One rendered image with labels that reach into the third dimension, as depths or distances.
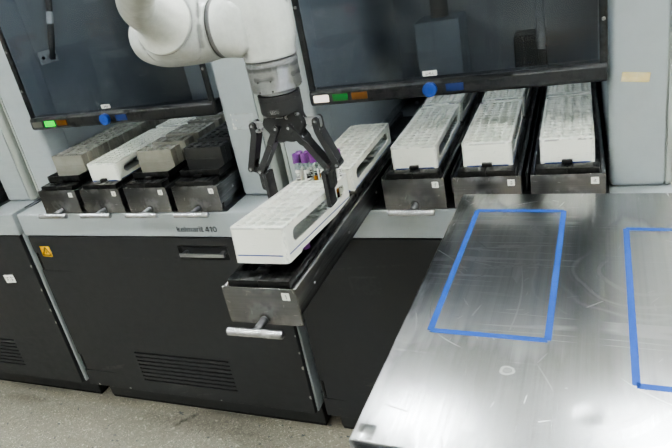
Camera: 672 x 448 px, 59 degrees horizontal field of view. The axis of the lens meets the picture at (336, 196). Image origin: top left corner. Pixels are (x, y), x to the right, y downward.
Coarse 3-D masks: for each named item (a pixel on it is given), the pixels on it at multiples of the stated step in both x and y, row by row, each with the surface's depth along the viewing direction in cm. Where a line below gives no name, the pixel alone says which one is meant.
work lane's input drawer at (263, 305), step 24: (384, 168) 135; (360, 192) 123; (336, 216) 112; (360, 216) 120; (312, 240) 108; (336, 240) 108; (264, 264) 103; (288, 264) 101; (312, 264) 99; (240, 288) 96; (264, 288) 94; (288, 288) 93; (312, 288) 98; (240, 312) 98; (264, 312) 97; (288, 312) 95; (264, 336) 93
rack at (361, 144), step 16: (352, 128) 146; (368, 128) 144; (384, 128) 142; (336, 144) 137; (352, 144) 135; (368, 144) 132; (384, 144) 142; (352, 160) 126; (368, 160) 138; (352, 176) 121
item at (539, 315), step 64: (448, 256) 90; (512, 256) 87; (576, 256) 84; (640, 256) 81; (448, 320) 76; (512, 320) 74; (576, 320) 71; (640, 320) 69; (384, 384) 67; (448, 384) 65; (512, 384) 64; (576, 384) 62; (640, 384) 60
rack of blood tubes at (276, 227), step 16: (288, 192) 111; (304, 192) 110; (320, 192) 108; (256, 208) 105; (272, 208) 104; (288, 208) 103; (304, 208) 101; (320, 208) 111; (336, 208) 113; (240, 224) 99; (256, 224) 97; (272, 224) 96; (288, 224) 94; (304, 224) 110; (240, 240) 96; (256, 240) 95; (272, 240) 94; (288, 240) 94; (240, 256) 98; (256, 256) 96; (288, 256) 95
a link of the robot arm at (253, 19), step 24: (216, 0) 96; (240, 0) 93; (264, 0) 93; (288, 0) 96; (216, 24) 96; (240, 24) 94; (264, 24) 94; (288, 24) 96; (216, 48) 98; (240, 48) 96; (264, 48) 95; (288, 48) 97
